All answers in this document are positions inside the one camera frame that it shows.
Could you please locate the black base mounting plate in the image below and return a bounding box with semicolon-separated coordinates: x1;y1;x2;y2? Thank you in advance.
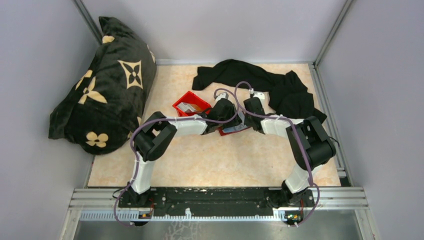
118;187;315;217

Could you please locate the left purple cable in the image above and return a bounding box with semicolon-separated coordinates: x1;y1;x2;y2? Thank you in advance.
113;87;240;228

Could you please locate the black cloth garment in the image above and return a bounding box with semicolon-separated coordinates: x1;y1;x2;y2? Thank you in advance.
192;59;327;123

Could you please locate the red leather card holder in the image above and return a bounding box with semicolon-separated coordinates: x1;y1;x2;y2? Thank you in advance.
218;123;250;136

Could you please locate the stack of grey cards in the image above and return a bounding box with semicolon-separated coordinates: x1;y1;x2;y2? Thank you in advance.
178;102;201;113

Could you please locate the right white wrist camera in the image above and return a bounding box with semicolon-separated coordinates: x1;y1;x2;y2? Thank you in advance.
252;91;266;101

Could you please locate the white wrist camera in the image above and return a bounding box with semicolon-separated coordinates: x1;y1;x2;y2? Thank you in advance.
252;91;266;101
215;92;229;102

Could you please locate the aluminium frame rail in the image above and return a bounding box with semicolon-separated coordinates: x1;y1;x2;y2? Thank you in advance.
66;187;369;224

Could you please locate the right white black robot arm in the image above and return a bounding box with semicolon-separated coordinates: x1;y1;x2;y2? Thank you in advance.
243;97;336;206

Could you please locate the black floral patterned pillow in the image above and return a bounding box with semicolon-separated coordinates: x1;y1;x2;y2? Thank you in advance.
48;16;157;155

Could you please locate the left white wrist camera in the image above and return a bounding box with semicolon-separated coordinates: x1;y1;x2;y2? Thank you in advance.
215;92;229;102

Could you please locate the purple cable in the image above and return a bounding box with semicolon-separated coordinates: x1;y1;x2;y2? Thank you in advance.
113;87;240;228
234;81;321;228

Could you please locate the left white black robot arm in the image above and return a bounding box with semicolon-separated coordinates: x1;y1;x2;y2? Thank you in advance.
128;98;243;207

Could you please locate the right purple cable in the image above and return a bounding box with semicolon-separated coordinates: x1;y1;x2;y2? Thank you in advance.
234;81;321;228

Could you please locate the red plastic bin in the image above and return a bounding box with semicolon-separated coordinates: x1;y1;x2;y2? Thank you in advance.
172;91;212;117

